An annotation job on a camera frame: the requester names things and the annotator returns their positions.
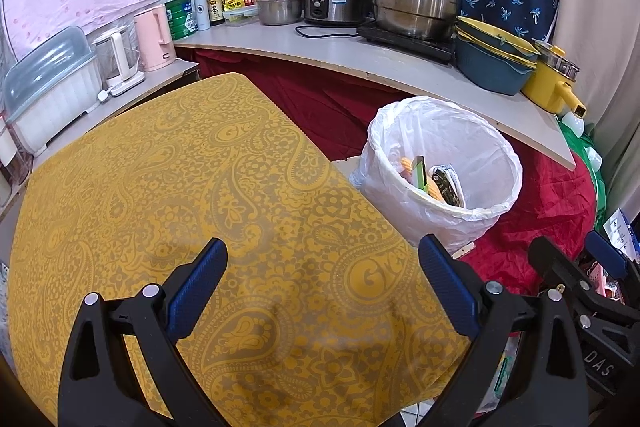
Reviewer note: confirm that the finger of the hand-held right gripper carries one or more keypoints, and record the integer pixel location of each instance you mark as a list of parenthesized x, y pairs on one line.
[(607, 254), (555, 264)]

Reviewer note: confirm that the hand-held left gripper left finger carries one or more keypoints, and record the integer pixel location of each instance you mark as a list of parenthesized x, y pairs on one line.
[(195, 292)]

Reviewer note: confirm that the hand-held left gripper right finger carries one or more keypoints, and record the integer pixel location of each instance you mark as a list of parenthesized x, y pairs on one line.
[(447, 292)]

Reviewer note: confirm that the waste bin with white bag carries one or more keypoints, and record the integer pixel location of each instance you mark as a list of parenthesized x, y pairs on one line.
[(395, 217)]

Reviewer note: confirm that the light green drink carton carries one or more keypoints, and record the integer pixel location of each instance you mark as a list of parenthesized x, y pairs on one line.
[(419, 172)]

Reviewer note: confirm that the orange foam fruit net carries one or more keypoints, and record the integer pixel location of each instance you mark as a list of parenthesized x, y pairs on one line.
[(406, 168)]

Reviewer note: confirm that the blue white cardboard box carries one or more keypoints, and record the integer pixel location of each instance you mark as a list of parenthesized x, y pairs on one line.
[(622, 232)]

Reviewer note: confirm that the red cloth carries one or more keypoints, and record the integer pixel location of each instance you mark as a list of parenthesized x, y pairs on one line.
[(545, 207)]

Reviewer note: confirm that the green cloth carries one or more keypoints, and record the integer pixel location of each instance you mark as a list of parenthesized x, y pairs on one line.
[(597, 192)]

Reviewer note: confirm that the yellow patterned tablecloth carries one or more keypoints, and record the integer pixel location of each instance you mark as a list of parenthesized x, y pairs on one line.
[(200, 187)]

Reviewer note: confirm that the yellow electric pot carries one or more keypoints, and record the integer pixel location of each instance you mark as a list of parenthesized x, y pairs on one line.
[(545, 87)]

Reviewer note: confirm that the blue yellow-rimmed bowl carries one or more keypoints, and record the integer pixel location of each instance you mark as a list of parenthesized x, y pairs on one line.
[(500, 34), (525, 59), (490, 77)]

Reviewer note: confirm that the white power plug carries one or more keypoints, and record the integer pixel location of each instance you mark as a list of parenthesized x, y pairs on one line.
[(104, 96)]

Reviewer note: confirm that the dark red curtain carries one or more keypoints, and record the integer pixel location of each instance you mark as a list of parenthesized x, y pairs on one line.
[(310, 107)]

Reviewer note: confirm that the white dish box grey lid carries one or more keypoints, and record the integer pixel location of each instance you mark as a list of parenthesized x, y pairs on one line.
[(55, 107)]

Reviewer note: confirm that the white glass electric kettle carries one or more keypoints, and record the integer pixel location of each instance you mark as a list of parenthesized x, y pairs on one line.
[(117, 57)]

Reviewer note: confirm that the beige curtain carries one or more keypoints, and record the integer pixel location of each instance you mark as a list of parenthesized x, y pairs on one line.
[(590, 7)]

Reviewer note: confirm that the pink electric kettle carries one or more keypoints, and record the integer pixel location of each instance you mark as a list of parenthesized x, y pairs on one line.
[(150, 42)]

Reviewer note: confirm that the grey counter board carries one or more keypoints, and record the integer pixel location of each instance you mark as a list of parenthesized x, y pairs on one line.
[(350, 57)]

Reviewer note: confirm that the black induction cooker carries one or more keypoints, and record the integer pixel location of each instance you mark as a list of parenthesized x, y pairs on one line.
[(400, 42)]

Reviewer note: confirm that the green tin can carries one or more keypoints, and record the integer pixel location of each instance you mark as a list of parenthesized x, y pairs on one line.
[(180, 19)]

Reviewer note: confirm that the clear food container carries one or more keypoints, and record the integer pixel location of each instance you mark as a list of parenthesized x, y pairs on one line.
[(240, 18)]

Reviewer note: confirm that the white thermos bottle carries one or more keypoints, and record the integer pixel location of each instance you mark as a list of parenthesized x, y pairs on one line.
[(201, 12)]

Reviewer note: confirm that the dark soy sauce bottle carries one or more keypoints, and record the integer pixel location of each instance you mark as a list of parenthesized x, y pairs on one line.
[(216, 9)]

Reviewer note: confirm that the small lidded steel pot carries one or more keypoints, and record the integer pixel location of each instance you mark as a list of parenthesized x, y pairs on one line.
[(280, 9)]

